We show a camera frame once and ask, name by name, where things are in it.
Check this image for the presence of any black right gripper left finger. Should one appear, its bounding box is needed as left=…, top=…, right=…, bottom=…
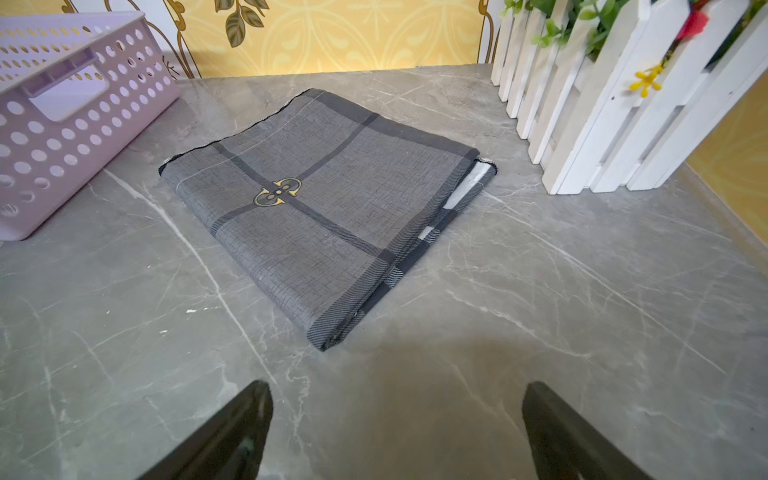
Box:
left=141, top=380, right=274, bottom=479

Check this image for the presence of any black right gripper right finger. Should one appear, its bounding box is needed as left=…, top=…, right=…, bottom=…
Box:
left=522, top=381, right=649, bottom=479

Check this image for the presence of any purple perforated plastic basket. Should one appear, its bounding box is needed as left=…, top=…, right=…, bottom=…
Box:
left=1, top=11, right=179, bottom=241

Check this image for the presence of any white picket flower planter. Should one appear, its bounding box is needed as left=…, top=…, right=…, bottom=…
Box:
left=491, top=0, right=767, bottom=195

